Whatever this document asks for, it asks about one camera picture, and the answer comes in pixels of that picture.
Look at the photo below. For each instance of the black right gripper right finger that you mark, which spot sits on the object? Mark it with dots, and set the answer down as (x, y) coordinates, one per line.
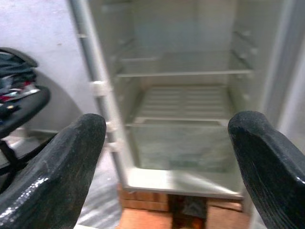
(269, 167)

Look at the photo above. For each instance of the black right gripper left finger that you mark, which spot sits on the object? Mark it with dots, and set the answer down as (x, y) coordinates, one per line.
(54, 171)

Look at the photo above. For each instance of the clear fridge crisper drawer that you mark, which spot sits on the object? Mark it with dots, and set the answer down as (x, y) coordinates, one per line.
(183, 148)

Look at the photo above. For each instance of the brown wooden fridge stand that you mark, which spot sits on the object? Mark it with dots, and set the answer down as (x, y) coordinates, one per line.
(143, 205)

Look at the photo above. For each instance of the white fridge door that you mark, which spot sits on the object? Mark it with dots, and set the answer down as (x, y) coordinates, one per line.
(294, 71)

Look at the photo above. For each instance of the clear glass fridge shelf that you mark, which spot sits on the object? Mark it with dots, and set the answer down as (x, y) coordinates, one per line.
(186, 72)

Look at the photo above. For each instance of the white fridge cabinet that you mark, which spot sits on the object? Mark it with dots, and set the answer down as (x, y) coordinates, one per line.
(181, 43)

